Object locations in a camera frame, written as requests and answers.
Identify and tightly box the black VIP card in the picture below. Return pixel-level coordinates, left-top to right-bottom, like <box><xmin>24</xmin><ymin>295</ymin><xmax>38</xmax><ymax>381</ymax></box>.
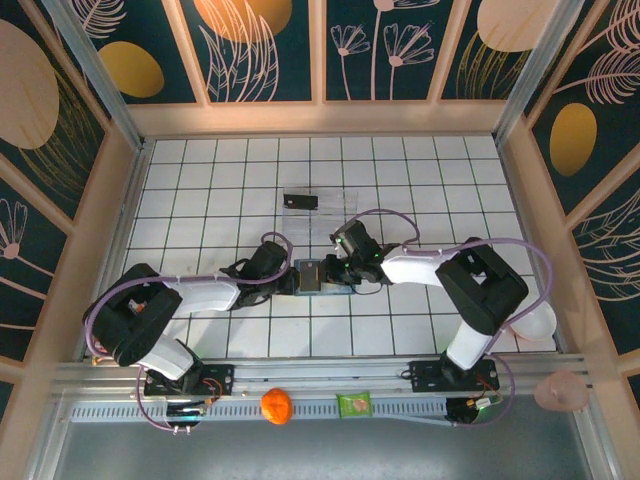
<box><xmin>282</xmin><ymin>193</ymin><xmax>320</xmax><ymax>211</ymax></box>
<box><xmin>299</xmin><ymin>260</ymin><xmax>322</xmax><ymax>292</ymax></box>

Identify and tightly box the teal leather card holder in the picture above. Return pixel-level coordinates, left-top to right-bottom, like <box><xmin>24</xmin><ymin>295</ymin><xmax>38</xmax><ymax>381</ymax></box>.
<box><xmin>293</xmin><ymin>257</ymin><xmax>359</xmax><ymax>297</ymax></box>

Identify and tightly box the clear plastic tray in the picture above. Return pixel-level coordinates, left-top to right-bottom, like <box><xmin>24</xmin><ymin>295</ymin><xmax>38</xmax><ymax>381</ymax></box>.
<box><xmin>279</xmin><ymin>187</ymin><xmax>362</xmax><ymax>246</ymax></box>

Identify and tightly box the orange ball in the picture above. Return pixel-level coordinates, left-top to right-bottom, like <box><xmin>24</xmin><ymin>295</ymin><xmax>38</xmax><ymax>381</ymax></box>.
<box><xmin>260</xmin><ymin>387</ymin><xmax>294</xmax><ymax>426</ymax></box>

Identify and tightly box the green snack packet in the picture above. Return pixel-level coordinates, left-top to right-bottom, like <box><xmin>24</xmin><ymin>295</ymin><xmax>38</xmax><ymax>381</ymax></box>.
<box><xmin>335</xmin><ymin>391</ymin><xmax>374</xmax><ymax>420</ymax></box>

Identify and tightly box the small control board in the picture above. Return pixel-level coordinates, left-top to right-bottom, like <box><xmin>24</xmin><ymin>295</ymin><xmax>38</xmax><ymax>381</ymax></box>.
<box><xmin>164</xmin><ymin>399</ymin><xmax>210</xmax><ymax>434</ymax></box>
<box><xmin>444</xmin><ymin>395</ymin><xmax>504</xmax><ymax>429</ymax></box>

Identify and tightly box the white bowl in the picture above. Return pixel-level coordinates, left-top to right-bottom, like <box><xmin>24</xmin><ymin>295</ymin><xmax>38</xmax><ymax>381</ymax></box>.
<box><xmin>509</xmin><ymin>299</ymin><xmax>558</xmax><ymax>342</ymax></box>

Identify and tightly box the pink plastic cup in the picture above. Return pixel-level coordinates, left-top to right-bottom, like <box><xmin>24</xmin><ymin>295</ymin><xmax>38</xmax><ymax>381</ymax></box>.
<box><xmin>533</xmin><ymin>370</ymin><xmax>590</xmax><ymax>414</ymax></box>

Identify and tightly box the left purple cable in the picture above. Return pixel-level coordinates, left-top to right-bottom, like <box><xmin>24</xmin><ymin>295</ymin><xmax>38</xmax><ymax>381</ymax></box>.
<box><xmin>82</xmin><ymin>230</ymin><xmax>294</xmax><ymax>434</ymax></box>

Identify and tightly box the purple cable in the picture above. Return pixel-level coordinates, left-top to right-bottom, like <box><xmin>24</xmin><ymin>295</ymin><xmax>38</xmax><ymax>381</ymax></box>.
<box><xmin>82</xmin><ymin>230</ymin><xmax>294</xmax><ymax>434</ymax></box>
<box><xmin>342</xmin><ymin>208</ymin><xmax>554</xmax><ymax>429</ymax></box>

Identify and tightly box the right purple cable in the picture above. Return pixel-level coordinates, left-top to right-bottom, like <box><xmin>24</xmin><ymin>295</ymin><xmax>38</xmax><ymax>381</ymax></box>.
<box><xmin>342</xmin><ymin>208</ymin><xmax>554</xmax><ymax>429</ymax></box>

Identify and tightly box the aluminium mounting rail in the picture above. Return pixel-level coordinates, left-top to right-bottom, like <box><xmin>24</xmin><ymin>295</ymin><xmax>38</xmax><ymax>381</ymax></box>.
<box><xmin>52</xmin><ymin>355</ymin><xmax>594</xmax><ymax>397</ymax></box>

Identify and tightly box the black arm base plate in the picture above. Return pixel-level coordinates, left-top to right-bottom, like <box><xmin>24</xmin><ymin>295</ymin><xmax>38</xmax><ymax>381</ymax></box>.
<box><xmin>408</xmin><ymin>359</ymin><xmax>501</xmax><ymax>394</ymax></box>
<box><xmin>143</xmin><ymin>363</ymin><xmax>236</xmax><ymax>399</ymax></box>

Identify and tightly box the white slotted cable duct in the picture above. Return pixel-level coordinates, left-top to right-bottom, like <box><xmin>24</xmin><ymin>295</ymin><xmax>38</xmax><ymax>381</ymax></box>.
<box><xmin>69</xmin><ymin>399</ymin><xmax>451</xmax><ymax>425</ymax></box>

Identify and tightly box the aluminium frame post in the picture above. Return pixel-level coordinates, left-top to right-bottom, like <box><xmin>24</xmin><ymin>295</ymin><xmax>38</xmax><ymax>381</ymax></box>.
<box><xmin>493</xmin><ymin>0</ymin><xmax>586</xmax><ymax>146</ymax></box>
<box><xmin>39</xmin><ymin>0</ymin><xmax>149</xmax><ymax>154</ymax></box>

